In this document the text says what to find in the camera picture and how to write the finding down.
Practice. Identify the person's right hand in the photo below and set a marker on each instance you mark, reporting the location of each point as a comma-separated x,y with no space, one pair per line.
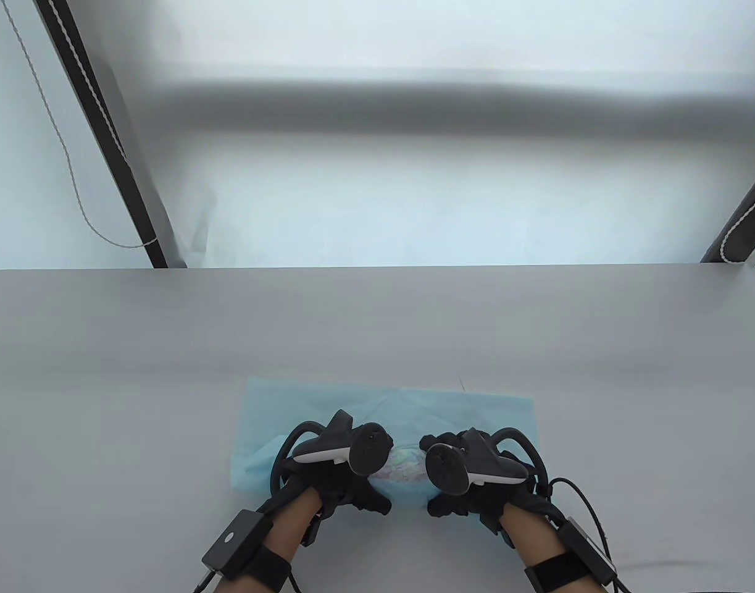
476,500

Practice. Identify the person's left hand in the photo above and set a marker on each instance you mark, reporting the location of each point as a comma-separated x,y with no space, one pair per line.
334,488

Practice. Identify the black and white controller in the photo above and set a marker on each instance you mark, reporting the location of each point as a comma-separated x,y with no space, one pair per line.
448,469
368,448

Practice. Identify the pink floral printed tumbler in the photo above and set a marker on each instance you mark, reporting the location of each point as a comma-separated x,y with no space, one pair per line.
405,466

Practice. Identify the light blue gift wrapping paper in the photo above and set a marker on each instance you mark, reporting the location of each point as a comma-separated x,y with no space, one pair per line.
291,407

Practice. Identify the person's right forearm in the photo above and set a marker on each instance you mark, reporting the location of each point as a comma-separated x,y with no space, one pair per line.
528,531

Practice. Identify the person's left forearm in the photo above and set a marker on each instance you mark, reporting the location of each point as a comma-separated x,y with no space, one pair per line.
294,525

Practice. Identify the black metal pole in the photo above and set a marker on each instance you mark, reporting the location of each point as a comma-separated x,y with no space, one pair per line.
747,235
129,204

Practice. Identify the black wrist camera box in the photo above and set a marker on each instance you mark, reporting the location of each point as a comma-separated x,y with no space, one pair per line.
235,543
590,550

